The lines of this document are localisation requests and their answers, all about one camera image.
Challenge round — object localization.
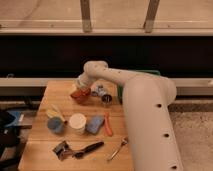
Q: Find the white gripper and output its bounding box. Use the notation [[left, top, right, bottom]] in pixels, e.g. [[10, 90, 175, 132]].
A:
[[71, 74, 92, 93]]

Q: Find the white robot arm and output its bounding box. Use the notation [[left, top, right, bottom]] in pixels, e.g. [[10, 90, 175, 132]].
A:
[[75, 61, 184, 171]]

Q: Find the green plastic tray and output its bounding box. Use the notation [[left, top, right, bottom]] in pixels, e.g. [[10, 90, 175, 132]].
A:
[[116, 69, 162, 103]]

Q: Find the red bowl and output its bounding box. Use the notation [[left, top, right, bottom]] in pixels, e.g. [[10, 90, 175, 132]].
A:
[[71, 88, 91, 103]]

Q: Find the blue-white small object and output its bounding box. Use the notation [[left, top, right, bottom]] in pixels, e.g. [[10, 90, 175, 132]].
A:
[[91, 84, 107, 97]]

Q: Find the white round container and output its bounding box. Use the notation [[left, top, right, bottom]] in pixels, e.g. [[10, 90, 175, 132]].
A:
[[69, 113, 87, 135]]

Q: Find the small metal cup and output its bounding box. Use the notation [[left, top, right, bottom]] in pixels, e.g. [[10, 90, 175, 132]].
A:
[[101, 94, 112, 106]]

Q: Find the blue sponge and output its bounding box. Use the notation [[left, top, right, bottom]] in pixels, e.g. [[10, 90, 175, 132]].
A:
[[86, 116, 104, 135]]

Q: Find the blue cup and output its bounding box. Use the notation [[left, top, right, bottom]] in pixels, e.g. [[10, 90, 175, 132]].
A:
[[47, 117, 64, 134]]

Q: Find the orange carrot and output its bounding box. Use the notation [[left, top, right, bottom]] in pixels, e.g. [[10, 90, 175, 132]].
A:
[[104, 112, 113, 137]]

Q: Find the metal clip tool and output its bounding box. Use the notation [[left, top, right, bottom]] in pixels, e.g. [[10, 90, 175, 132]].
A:
[[53, 141, 73, 161]]

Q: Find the dark equipment at left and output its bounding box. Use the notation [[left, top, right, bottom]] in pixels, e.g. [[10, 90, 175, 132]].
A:
[[0, 110, 34, 171]]

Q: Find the metal fork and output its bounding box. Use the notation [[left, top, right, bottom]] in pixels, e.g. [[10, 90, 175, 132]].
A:
[[106, 137, 129, 162]]

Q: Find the wooden-handled brush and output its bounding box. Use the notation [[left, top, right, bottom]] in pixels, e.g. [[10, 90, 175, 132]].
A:
[[46, 105, 66, 123]]

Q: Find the black-handled tool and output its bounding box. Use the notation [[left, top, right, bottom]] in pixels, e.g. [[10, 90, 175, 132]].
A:
[[73, 141, 104, 159]]

